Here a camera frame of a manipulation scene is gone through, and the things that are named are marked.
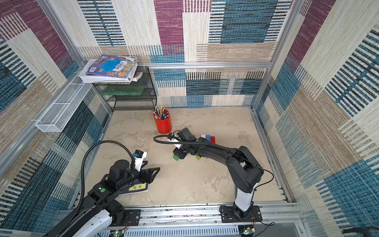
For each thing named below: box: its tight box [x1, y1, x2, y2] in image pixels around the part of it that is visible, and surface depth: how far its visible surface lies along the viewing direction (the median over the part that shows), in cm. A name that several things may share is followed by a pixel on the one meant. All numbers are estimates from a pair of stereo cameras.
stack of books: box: [78, 54, 144, 85], surface depth 81 cm
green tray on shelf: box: [100, 85, 148, 96], surface depth 96 cm
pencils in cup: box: [152, 106, 170, 120], surface depth 101 cm
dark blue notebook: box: [118, 180, 150, 196], surface depth 83 cm
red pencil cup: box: [153, 114, 173, 135], surface depth 107 cm
